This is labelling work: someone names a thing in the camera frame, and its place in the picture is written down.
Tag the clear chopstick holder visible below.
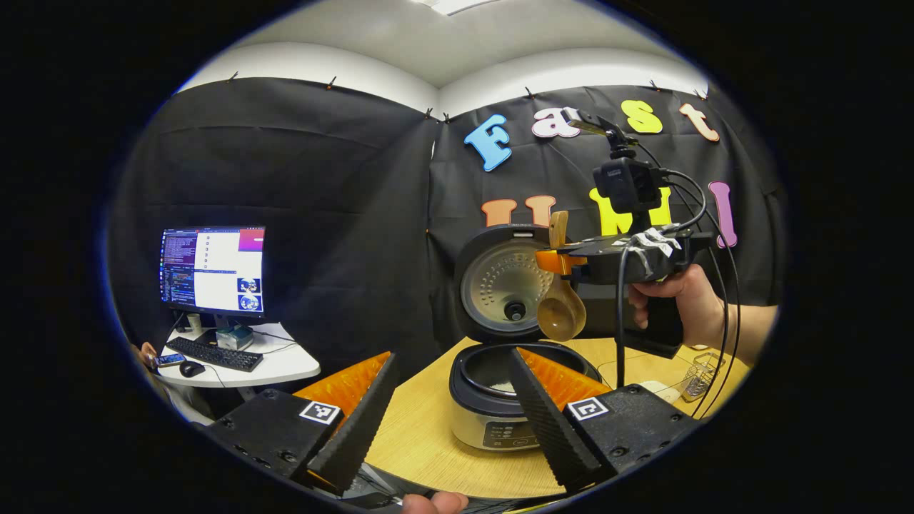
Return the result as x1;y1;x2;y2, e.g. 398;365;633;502
681;352;725;402

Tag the black backdrop cloth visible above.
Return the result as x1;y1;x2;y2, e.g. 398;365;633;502
107;75;786;390

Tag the white side table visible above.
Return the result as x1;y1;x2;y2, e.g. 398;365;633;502
157;321;322;400

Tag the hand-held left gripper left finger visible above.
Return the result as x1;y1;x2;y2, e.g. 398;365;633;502
207;351;399;495

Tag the computer monitor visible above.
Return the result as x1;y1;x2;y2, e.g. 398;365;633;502
159;226;266;319

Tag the black keyboard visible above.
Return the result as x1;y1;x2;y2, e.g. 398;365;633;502
166;336;263;373

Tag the ceiling light panel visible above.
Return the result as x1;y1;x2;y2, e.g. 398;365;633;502
421;0;501;16

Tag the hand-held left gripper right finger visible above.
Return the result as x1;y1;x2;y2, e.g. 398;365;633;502
508;347;700;495

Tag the small teal box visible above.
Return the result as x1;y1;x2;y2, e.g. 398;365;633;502
216;325;255;351

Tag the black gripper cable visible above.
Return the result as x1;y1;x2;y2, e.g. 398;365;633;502
639;143;742;420

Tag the black silver rice cooker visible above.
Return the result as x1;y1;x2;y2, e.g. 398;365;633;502
448;223;608;452

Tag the wooden spoon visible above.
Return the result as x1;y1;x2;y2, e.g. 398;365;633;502
536;211;588;342

